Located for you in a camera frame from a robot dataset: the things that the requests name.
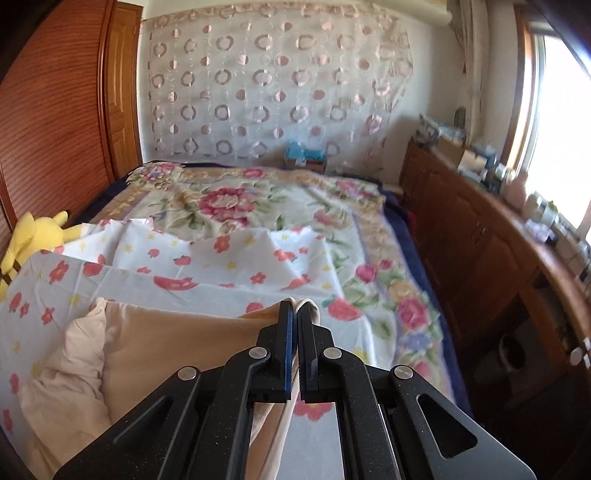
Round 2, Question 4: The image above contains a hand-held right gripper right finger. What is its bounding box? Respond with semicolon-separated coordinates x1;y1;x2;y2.
298;300;536;480

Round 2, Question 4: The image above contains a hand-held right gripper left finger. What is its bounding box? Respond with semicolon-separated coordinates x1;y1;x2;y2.
53;299;295;480

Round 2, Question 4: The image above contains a beige printed t-shirt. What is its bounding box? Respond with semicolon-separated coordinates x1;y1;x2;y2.
18;296;324;480

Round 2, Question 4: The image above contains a white flower-print sheet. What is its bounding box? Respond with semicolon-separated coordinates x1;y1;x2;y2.
0;218;370;462

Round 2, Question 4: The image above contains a dark blue bed sheet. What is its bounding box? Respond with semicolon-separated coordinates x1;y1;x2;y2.
381;187;474;418

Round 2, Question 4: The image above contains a floral blanket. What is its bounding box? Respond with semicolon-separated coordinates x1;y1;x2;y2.
99;161;467;409

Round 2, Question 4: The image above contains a blue box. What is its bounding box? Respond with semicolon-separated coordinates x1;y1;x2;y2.
283;140;329;175

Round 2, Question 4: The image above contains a wooden cabinet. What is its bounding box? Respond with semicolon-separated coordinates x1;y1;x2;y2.
398;140;591;416

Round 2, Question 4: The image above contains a dark round pot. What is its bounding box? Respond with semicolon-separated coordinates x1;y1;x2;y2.
498;332;533;371

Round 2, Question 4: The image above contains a cardboard box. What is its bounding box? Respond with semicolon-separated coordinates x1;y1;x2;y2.
435;136;466;161

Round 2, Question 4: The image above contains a pale pink bottle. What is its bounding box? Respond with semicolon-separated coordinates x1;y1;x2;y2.
505;172;528;205

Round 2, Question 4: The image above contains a sheer circle-pattern curtain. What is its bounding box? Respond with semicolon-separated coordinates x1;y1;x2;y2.
140;6;415;175

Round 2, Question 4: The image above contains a yellow plush toy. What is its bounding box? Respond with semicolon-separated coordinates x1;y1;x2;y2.
0;211;70;298

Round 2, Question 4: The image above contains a white window curtain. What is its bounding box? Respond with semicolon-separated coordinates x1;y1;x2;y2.
455;0;491;141

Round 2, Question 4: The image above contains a wooden slatted wardrobe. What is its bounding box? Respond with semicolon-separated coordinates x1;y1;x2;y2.
0;0;145;241

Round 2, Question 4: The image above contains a window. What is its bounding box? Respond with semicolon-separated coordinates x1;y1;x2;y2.
510;11;591;234

